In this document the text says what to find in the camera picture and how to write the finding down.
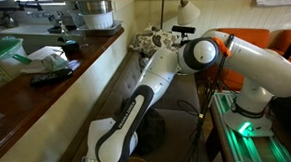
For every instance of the white ribbed bowl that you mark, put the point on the white ribbed bowl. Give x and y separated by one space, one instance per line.
97 20

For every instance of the aluminium frame robot table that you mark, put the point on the aluminium frame robot table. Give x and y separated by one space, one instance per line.
256 148

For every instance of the wooden counter shelf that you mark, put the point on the wooden counter shelf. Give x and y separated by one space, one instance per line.
26 100

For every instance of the floral patterned pillow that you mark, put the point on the floral patterned pillow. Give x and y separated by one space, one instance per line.
153 40

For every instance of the white shade floor lamp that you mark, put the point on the white shade floor lamp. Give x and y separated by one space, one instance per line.
188 12

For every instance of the orange armchair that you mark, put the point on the orange armchair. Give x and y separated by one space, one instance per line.
250 35

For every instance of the clear crumpled plastic wrap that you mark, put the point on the clear crumpled plastic wrap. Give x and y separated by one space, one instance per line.
53 61

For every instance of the black camera on stand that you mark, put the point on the black camera on stand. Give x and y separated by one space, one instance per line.
183 29

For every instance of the steel pot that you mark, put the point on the steel pot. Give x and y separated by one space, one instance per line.
94 7

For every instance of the metal baking tray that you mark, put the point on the metal baking tray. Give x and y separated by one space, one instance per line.
109 29

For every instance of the black remote control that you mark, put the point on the black remote control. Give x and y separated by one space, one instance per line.
50 78

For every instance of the dark grey cloth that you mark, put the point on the dark grey cloth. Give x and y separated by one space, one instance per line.
153 130

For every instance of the green lid plastic container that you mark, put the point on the green lid plastic container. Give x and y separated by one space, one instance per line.
1 62

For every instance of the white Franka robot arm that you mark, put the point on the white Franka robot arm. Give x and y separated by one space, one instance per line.
258 65

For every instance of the grey tufted sofa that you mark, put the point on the grey tufted sofa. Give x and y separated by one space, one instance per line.
173 99

